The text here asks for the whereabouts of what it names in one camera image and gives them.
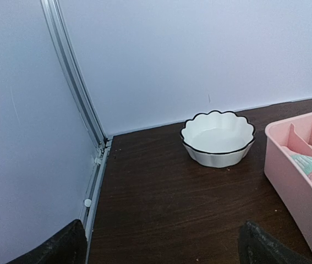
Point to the white scalloped ceramic bowl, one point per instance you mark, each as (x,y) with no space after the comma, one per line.
(217,139)

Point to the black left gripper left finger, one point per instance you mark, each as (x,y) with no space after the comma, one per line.
(69,245)

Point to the left aluminium frame post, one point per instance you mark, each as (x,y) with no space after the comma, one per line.
(73,74)

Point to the pink divided organizer tray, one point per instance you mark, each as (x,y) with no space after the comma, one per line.
(288,179)

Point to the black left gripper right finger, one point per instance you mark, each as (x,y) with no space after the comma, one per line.
(257,246)

